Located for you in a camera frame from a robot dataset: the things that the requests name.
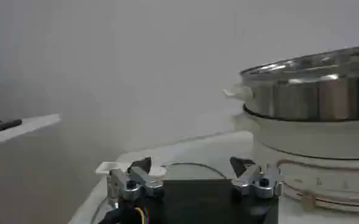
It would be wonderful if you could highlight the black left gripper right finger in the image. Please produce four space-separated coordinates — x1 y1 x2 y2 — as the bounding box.
229 156 284 200

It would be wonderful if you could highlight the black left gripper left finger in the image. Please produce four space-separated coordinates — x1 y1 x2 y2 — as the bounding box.
107 156 165 201

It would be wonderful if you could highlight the small white flat piece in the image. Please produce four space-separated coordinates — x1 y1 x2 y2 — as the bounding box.
94 161 168 177

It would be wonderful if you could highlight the round white plate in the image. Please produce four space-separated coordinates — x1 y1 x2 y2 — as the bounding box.
160 162 227 181

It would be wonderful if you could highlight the white electric steamer base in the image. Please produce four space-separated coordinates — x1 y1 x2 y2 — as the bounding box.
233 111 359 214

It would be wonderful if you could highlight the glass steamer lid steel rim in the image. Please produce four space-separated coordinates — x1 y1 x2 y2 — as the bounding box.
239 44 359 82

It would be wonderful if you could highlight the black bar-shaped device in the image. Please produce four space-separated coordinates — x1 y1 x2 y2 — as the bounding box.
0 119 23 136

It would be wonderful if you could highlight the coloured gripper wire bundle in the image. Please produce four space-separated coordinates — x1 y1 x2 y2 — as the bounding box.
134 206 151 224

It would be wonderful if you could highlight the steel steamer pot white handle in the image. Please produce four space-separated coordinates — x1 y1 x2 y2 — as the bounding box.
223 74 359 122

